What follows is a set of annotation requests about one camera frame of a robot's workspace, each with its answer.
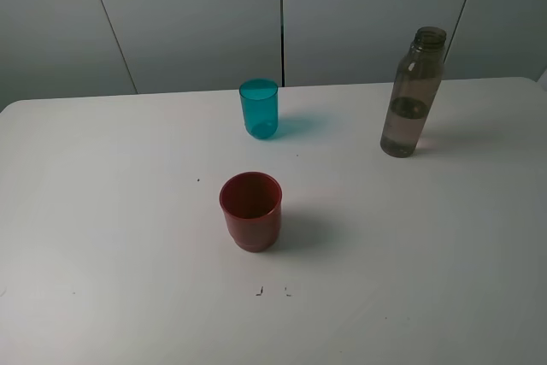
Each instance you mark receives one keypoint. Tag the red plastic cup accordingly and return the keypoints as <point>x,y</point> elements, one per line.
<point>251,205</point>

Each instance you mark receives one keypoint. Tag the smoky transparent water bottle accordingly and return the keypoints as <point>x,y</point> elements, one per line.
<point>419,75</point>

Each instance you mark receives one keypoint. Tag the teal transparent plastic cup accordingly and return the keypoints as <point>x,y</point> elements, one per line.
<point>259,101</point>

